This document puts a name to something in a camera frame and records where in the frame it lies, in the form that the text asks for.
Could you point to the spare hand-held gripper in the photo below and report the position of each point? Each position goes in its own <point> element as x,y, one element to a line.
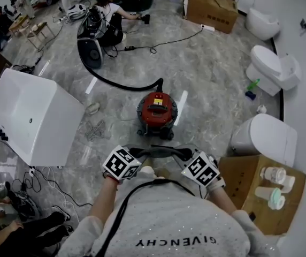
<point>24,205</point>

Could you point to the wooden stool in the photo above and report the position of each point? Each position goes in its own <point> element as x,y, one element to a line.
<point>19,23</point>
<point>39,28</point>

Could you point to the white toilet with tank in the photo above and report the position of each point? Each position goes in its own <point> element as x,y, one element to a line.
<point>268,63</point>

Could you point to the person's grey shirt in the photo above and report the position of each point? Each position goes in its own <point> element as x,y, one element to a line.
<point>169,218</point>

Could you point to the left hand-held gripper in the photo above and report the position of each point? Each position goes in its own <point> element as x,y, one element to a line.
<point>121,163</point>

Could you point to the white bathtub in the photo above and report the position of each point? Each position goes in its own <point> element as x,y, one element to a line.
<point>35,111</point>

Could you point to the large cardboard box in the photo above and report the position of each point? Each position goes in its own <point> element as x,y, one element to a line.
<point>238,175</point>

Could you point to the red vacuum cleaner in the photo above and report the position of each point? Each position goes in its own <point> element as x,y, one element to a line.
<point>157,111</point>

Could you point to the round white toilet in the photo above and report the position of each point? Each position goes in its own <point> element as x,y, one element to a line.
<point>261,23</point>

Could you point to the person's right forearm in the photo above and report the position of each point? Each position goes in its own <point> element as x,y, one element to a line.
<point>222,199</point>

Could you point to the small white fitting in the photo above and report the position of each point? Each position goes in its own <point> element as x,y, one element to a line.
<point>261,109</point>

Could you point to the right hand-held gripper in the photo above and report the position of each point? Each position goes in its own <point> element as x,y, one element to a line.
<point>201,170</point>

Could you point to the green bottle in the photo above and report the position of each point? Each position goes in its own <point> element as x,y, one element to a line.
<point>253,84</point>

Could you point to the white power strip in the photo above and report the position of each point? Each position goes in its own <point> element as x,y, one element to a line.
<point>207,28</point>
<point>32,171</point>

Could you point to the small white cup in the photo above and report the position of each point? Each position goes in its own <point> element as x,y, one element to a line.
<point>290,182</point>

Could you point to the black wall fixture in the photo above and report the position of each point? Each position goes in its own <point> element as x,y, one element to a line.
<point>305,25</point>

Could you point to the person's tan shoe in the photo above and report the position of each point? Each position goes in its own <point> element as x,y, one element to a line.
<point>163,173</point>

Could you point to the person's left forearm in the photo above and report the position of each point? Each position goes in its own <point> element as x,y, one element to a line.
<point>105,199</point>

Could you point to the beige cup green lid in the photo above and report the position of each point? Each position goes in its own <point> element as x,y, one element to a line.
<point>265,193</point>

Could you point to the torn cardboard box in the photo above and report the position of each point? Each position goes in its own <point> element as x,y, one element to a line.
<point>212,12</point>

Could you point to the clear plastic cup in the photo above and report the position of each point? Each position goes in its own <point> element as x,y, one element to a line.
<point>273,175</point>

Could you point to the black phone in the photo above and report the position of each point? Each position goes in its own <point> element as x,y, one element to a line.
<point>252,216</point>

